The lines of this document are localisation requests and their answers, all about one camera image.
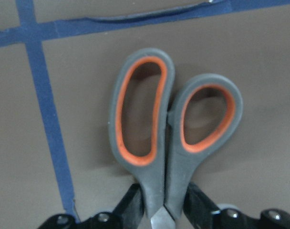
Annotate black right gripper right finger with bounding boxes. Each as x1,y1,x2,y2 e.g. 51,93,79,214
183,182,290,229

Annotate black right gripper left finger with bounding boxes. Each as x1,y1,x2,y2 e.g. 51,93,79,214
39,183,144,229

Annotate grey orange handled scissors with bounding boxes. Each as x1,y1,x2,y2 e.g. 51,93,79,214
108,48,243,229

